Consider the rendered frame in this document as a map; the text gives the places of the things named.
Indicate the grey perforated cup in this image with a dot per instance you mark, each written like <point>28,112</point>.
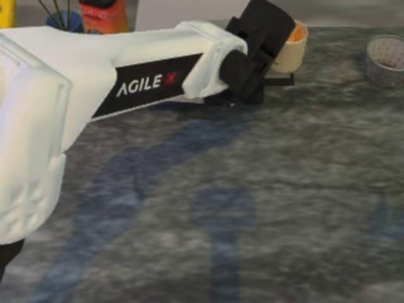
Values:
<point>386,63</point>

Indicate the beige cup with orange inside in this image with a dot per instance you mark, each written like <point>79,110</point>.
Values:
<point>292,53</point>

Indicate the yellow container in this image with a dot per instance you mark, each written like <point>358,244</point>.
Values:
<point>7,14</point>

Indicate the blue pen holder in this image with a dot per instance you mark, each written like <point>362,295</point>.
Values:
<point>71,22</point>

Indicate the thin dark sticks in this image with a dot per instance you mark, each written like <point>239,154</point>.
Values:
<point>57,9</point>

